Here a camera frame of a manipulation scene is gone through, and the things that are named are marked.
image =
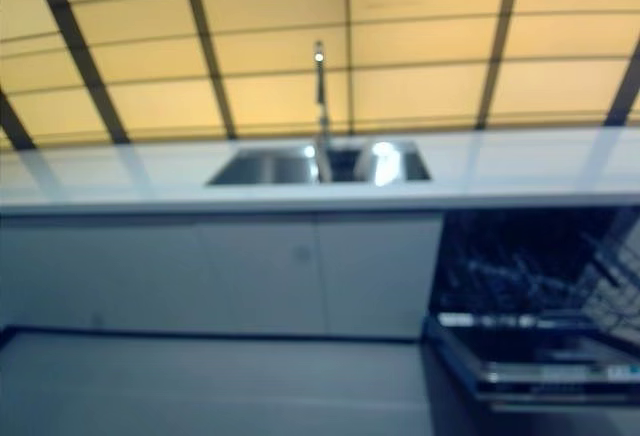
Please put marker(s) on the built-in dishwasher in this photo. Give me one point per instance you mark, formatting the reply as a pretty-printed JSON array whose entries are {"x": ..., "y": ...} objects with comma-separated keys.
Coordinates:
[{"x": 505, "y": 261}]

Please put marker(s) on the open dishwasher door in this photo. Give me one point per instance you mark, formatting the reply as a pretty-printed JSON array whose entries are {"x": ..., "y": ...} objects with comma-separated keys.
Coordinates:
[{"x": 540, "y": 356}]

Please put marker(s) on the stainless steel kitchen sink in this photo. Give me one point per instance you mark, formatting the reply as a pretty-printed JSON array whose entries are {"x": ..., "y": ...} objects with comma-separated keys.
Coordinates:
[{"x": 260, "y": 168}]

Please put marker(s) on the white plate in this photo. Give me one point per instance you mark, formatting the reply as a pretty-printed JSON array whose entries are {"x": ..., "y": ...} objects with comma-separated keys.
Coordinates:
[{"x": 382, "y": 163}]

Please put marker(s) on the chrome kitchen faucet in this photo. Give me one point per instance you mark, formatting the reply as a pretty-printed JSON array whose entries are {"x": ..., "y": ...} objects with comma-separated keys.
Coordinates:
[{"x": 320, "y": 106}]

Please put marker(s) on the white cabinet door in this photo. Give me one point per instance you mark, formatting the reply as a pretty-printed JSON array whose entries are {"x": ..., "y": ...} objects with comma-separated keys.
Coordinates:
[
  {"x": 377, "y": 273},
  {"x": 160, "y": 271}
]

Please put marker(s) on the window with dark frames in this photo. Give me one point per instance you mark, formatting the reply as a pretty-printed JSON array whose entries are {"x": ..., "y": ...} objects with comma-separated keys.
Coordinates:
[{"x": 280, "y": 46}]

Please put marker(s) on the white kitchen countertop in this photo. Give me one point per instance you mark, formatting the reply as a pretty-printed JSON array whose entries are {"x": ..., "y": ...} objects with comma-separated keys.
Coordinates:
[{"x": 125, "y": 176}]

